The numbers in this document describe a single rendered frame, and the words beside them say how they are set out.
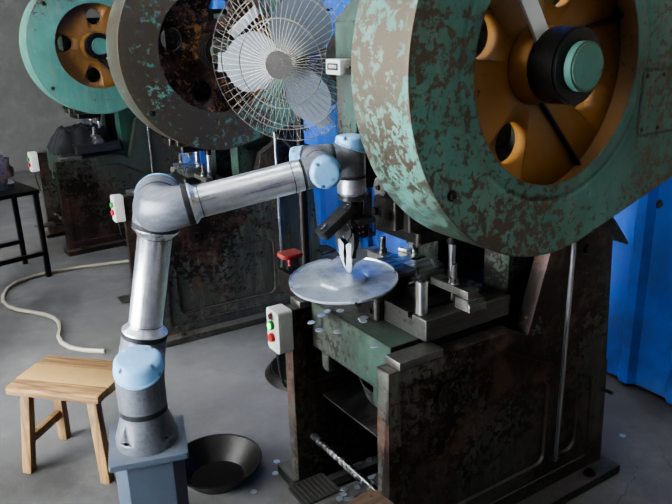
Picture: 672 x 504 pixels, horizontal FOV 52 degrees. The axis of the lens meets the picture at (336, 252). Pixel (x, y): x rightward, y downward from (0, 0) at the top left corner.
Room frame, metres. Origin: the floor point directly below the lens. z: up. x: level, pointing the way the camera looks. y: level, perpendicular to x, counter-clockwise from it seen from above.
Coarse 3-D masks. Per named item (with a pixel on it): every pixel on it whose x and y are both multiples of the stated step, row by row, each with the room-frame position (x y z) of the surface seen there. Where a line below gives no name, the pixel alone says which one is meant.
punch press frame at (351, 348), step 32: (352, 0) 1.99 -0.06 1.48; (352, 32) 1.90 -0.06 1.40; (480, 32) 1.70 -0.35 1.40; (352, 128) 1.90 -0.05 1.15; (512, 128) 1.81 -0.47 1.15; (480, 256) 2.15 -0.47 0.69; (512, 256) 1.81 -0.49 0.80; (512, 288) 1.81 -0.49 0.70; (320, 320) 1.87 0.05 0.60; (352, 320) 1.76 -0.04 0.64; (384, 320) 1.75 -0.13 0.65; (512, 320) 1.81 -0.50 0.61; (352, 352) 1.73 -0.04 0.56; (384, 352) 1.60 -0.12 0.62
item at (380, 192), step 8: (376, 184) 1.87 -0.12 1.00; (376, 192) 1.87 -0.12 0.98; (384, 192) 1.84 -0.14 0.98; (376, 200) 1.84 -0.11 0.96; (384, 200) 1.81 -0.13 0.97; (392, 200) 1.79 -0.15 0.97; (376, 208) 1.83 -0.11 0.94; (384, 208) 1.81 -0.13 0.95; (392, 208) 1.78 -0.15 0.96; (400, 208) 1.78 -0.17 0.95; (376, 216) 1.84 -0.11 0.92; (384, 216) 1.79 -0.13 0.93; (392, 216) 1.78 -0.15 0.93; (400, 216) 1.78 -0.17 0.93; (408, 216) 1.77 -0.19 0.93; (384, 224) 1.81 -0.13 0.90; (392, 224) 1.78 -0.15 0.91; (400, 224) 1.78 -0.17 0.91; (408, 224) 1.77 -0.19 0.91; (416, 224) 1.78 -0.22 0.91; (408, 232) 1.77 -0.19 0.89
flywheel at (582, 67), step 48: (528, 0) 1.45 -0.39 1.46; (576, 0) 1.60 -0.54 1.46; (624, 0) 1.67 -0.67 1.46; (528, 48) 1.47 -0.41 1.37; (576, 48) 1.41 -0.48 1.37; (624, 48) 1.69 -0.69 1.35; (480, 96) 1.45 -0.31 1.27; (528, 96) 1.49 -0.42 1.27; (576, 96) 1.44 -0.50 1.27; (624, 96) 1.67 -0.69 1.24; (528, 144) 1.53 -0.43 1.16; (576, 144) 1.62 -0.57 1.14
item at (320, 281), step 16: (304, 272) 1.78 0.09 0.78; (320, 272) 1.77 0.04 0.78; (336, 272) 1.75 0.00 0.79; (352, 272) 1.74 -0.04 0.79; (368, 272) 1.75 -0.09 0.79; (384, 272) 1.75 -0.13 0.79; (304, 288) 1.67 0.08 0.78; (320, 288) 1.67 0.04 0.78; (336, 288) 1.66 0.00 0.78; (352, 288) 1.66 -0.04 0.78; (368, 288) 1.65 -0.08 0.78; (384, 288) 1.65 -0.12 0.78; (336, 304) 1.57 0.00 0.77
